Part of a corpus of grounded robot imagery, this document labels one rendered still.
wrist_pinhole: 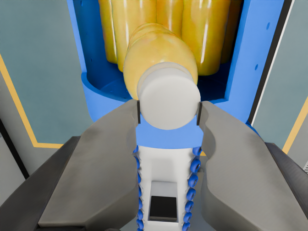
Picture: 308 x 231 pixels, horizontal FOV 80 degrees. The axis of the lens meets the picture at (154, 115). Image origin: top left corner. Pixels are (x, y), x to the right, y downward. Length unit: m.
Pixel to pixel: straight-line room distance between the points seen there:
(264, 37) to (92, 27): 0.26
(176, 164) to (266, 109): 1.24
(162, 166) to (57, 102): 1.36
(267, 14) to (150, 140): 0.18
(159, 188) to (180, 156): 0.15
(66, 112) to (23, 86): 0.41
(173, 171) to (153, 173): 0.07
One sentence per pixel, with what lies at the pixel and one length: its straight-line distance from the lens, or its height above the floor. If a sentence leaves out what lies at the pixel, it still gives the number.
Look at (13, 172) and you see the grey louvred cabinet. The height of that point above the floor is 0.17.
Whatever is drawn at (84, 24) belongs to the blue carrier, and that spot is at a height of 1.09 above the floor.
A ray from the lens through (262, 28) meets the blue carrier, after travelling 0.23.
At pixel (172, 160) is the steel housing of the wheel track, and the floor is 0.93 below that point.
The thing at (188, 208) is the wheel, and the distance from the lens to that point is 0.81.
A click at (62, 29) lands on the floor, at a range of 1.61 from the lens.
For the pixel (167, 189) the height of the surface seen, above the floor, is 0.96.
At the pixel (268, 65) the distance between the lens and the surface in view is 1.47.
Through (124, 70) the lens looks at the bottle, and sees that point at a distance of 0.16.
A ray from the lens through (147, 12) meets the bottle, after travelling 0.29.
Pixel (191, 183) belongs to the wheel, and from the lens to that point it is 0.69.
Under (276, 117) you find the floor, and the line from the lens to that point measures 1.89.
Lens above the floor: 1.41
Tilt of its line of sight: 58 degrees down
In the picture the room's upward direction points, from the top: 172 degrees counter-clockwise
